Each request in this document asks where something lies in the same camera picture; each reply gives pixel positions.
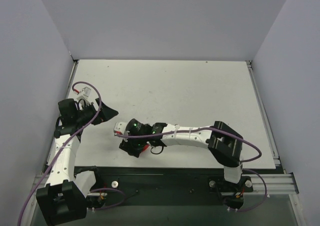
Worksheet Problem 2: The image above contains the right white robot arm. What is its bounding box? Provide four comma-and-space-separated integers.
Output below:
113, 118, 243, 184

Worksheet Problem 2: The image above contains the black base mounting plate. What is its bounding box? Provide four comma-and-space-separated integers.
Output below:
74, 166, 253, 209

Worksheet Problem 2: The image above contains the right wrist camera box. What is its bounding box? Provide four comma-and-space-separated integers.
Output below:
113, 122, 129, 136

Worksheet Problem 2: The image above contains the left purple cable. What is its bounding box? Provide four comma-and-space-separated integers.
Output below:
16, 81, 103, 226

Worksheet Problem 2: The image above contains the purple cable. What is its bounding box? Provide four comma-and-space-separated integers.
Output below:
16, 81, 103, 226
114, 126, 262, 163

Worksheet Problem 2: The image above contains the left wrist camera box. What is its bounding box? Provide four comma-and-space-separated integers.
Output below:
78, 86, 92, 98

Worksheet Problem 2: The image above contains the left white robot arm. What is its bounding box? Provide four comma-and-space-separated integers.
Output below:
36, 98, 118, 226

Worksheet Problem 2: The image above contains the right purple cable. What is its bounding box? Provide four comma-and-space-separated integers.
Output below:
114, 126, 262, 163

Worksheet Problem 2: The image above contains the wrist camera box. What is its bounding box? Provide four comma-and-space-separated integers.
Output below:
78, 86, 92, 98
113, 122, 129, 136

